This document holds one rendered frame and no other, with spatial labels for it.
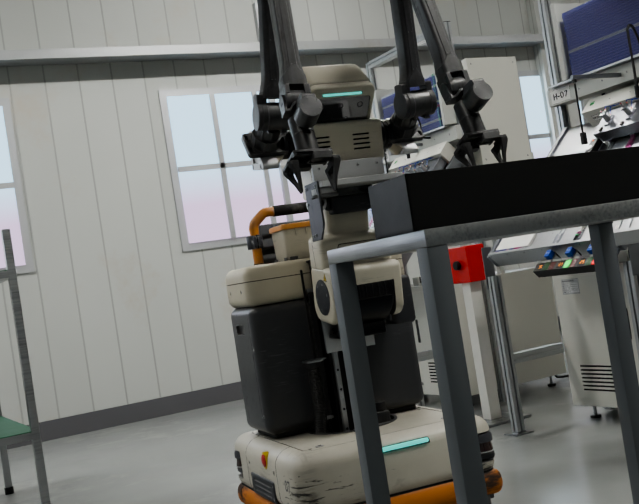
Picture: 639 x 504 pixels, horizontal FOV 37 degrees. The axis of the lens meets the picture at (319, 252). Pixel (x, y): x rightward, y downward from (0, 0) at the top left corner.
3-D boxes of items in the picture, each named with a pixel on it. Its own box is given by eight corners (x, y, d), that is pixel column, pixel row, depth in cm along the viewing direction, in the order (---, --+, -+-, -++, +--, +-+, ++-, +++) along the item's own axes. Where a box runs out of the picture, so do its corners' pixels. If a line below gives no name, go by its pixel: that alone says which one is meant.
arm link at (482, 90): (464, 84, 257) (438, 88, 253) (483, 58, 247) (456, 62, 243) (482, 121, 253) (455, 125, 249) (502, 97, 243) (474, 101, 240)
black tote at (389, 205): (608, 208, 210) (600, 158, 211) (661, 197, 194) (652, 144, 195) (376, 242, 190) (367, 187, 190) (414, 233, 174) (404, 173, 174)
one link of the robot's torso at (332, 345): (320, 353, 288) (307, 273, 289) (402, 337, 298) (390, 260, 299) (353, 355, 263) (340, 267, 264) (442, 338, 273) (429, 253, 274)
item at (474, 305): (488, 428, 401) (458, 246, 403) (455, 424, 423) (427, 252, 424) (531, 416, 412) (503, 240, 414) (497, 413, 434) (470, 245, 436)
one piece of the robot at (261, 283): (250, 467, 308) (211, 214, 310) (400, 433, 327) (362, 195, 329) (282, 482, 276) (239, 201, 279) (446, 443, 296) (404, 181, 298)
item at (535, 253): (621, 251, 320) (608, 237, 318) (499, 266, 378) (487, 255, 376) (623, 248, 320) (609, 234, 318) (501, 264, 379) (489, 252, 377)
